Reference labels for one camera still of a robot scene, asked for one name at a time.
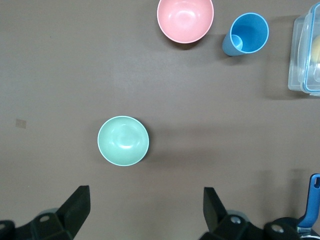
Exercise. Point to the blue plastic cup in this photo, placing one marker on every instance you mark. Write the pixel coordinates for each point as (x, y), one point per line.
(250, 32)

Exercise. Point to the clear plastic lidded container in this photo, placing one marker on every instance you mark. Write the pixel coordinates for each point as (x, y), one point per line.
(298, 62)

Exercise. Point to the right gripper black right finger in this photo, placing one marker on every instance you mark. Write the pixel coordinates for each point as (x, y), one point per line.
(215, 215)

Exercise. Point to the pale yellow food item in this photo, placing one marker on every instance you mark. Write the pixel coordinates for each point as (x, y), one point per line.
(317, 50)

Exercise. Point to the mint green bowl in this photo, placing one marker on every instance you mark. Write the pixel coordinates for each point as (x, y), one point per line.
(122, 141)

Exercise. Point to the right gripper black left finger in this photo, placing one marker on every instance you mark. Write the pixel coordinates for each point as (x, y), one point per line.
(72, 215)

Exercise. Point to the pink bowl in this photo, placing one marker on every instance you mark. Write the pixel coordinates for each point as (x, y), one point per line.
(185, 20)

